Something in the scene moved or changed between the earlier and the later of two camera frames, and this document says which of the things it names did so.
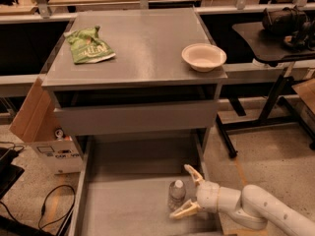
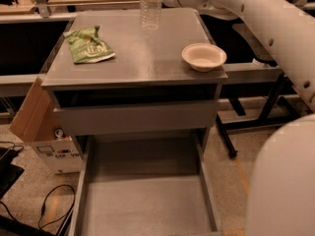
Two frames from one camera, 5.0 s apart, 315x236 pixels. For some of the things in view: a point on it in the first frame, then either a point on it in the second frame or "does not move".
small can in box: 59,133 does not move
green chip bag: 87,46 does not move
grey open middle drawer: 121,186 does not move
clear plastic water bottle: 177,192 → 150,12
